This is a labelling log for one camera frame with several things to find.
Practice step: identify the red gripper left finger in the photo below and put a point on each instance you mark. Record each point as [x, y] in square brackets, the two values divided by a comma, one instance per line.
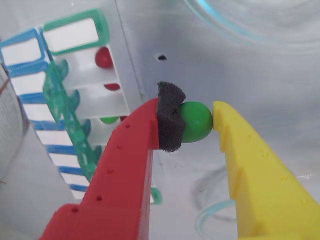
[125, 175]

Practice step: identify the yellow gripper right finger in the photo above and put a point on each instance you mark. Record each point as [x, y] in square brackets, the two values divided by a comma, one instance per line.
[262, 195]

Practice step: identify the weekly pill organizer box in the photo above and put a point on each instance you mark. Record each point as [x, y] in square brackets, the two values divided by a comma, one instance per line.
[70, 37]

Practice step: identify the clear glass dish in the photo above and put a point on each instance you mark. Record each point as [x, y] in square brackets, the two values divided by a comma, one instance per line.
[225, 30]
[201, 215]

